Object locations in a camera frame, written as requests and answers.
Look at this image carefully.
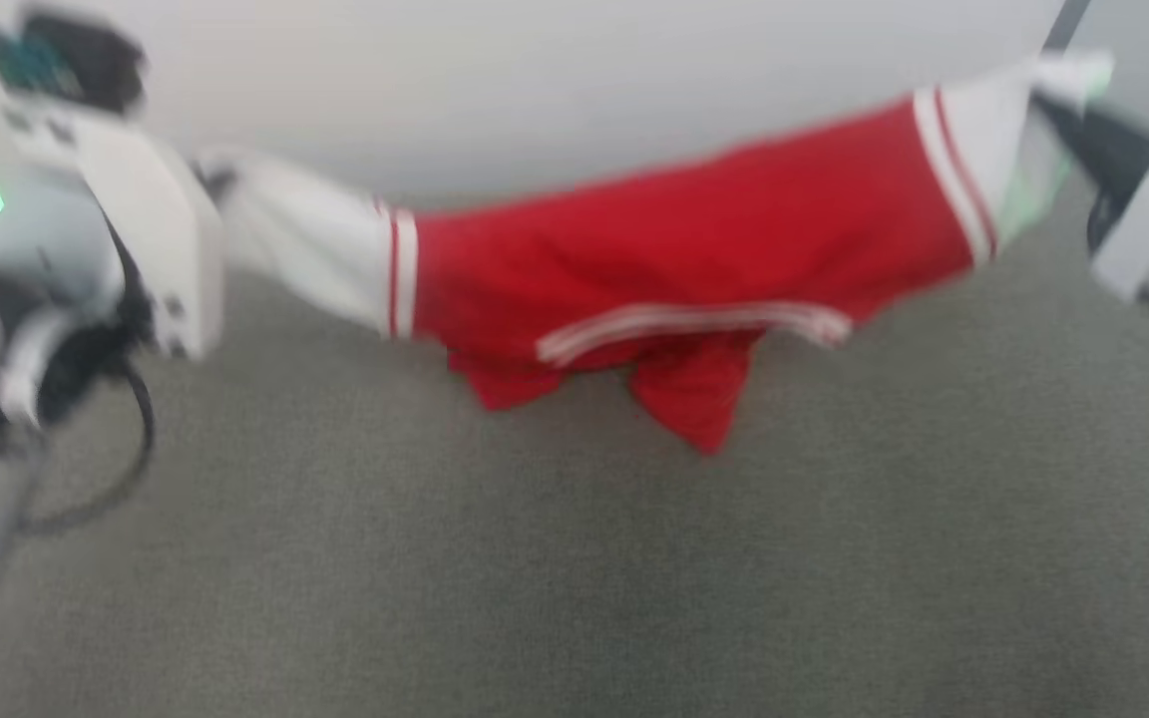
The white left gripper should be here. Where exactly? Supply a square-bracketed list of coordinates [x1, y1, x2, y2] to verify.
[4, 98, 238, 362]

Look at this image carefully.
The red and white shirt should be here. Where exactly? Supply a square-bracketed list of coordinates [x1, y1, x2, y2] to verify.
[197, 50, 1116, 457]

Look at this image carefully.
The grey fabric sofa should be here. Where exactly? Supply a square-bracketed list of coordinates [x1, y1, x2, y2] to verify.
[0, 170, 1149, 718]

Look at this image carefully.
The grey metal pole with bracket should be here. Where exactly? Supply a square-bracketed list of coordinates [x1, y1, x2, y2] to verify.
[1041, 0, 1092, 53]

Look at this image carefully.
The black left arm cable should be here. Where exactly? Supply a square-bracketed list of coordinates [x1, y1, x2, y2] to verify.
[14, 357, 159, 537]

